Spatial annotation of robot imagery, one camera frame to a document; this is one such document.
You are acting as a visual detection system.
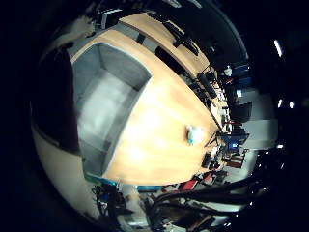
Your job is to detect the purple eggplant plush toy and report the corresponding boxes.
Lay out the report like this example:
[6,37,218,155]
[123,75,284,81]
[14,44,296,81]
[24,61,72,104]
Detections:
[31,44,81,157]

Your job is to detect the blue crate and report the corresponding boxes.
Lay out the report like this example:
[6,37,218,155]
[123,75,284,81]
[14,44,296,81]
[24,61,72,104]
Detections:
[136,185,164,193]

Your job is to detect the long wooden side table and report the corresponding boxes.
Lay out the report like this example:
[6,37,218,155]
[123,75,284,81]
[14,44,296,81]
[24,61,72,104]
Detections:
[119,13,233,130]

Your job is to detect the blue lit monitor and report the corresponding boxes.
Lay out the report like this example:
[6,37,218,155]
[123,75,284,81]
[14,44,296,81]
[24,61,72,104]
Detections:
[221,132,251,152]

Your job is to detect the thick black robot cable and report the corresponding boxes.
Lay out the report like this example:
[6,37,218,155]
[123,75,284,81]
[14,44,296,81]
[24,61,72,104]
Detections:
[149,172,278,228]

